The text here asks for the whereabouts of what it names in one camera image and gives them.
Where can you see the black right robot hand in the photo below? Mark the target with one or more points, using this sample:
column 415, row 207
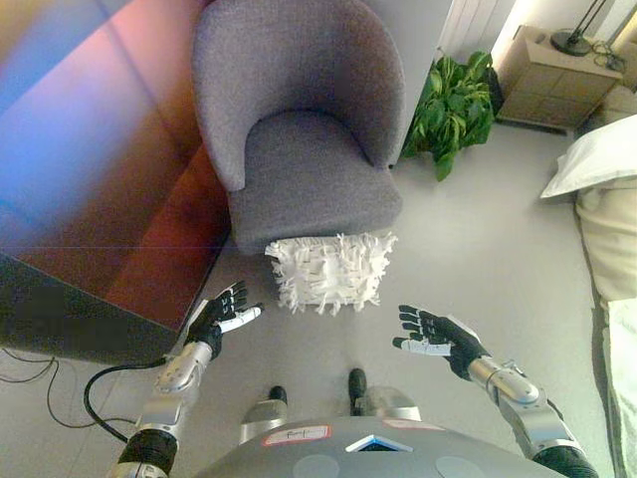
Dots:
column 444, row 338

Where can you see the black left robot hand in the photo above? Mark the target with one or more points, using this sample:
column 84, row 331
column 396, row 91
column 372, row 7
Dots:
column 217, row 319

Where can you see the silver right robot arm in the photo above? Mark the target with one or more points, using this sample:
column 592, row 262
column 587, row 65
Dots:
column 530, row 413

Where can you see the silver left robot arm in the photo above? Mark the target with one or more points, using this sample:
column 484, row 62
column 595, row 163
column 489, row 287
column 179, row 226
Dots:
column 166, row 398

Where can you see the white shaggy fringed pillow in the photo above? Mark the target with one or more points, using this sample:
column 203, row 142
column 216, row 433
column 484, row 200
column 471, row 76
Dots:
column 331, row 275

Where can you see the white bed pillow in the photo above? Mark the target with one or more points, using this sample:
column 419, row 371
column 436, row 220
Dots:
column 594, row 157

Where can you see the silver right robot leg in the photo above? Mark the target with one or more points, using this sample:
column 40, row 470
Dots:
column 383, row 398

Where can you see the silver robot leg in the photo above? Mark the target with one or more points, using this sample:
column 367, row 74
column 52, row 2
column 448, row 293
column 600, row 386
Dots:
column 266, row 413
column 383, row 398

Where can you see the silver left robot leg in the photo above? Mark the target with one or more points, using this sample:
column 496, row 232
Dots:
column 266, row 413

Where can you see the grey robot torso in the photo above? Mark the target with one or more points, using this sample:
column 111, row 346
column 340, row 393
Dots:
column 358, row 450

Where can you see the reddish wooden table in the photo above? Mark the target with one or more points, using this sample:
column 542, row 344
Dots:
column 94, row 189

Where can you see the cream bed duvet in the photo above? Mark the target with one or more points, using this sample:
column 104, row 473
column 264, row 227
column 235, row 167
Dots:
column 614, row 239

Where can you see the grey fabric armchair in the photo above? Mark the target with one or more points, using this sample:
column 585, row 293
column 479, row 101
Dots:
column 303, row 124

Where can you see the green leafy potted plant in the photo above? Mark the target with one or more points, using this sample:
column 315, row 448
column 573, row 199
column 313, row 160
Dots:
column 450, row 112

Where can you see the beige wooden nightstand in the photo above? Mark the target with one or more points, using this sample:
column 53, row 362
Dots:
column 555, row 79

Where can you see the white radiator panel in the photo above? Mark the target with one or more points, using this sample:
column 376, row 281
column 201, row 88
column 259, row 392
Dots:
column 470, row 22

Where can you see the black floor lamp base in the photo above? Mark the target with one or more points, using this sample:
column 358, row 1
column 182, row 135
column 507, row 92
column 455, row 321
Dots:
column 572, row 40

